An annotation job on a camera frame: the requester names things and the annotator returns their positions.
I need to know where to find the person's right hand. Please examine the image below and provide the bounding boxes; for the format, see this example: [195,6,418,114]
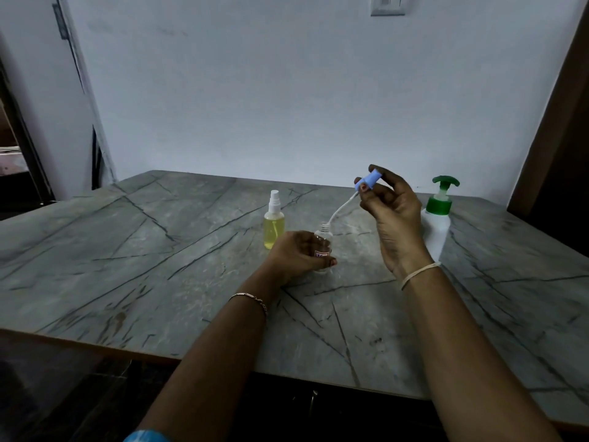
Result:
[354,165,434,279]

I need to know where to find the person's left hand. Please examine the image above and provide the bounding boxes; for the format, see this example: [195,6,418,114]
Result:
[261,230,338,290]

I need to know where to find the blue spray cap with tube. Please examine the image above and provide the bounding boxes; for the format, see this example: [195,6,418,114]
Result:
[326,169,383,229]

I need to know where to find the small clear plastic bottle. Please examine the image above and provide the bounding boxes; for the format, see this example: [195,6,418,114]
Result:
[313,222,334,274]

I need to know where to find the person's right forearm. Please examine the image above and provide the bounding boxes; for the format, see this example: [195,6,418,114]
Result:
[401,263,563,442]

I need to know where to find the person's left forearm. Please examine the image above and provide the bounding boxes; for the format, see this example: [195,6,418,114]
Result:
[138,284,281,442]

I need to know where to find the yellow liquid spray bottle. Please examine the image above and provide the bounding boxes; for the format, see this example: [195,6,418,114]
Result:
[263,190,285,250]

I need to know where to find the white green pump bottle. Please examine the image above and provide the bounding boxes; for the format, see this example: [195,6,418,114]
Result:
[421,176,460,263]

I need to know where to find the beige wrist thread band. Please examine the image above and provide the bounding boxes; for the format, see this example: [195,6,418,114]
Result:
[401,262,442,291]

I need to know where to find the brown wooden door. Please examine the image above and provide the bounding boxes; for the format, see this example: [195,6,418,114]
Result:
[506,4,589,258]

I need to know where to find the blue sleeve cuff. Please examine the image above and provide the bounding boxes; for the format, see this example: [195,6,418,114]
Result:
[122,430,172,442]

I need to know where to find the gold wrist bracelet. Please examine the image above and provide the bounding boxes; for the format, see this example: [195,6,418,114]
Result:
[229,293,269,316]

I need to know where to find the white wall switch plate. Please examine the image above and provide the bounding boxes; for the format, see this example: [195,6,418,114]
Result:
[370,0,406,17]

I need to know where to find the white door frame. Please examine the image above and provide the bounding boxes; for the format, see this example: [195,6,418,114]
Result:
[52,0,118,187]

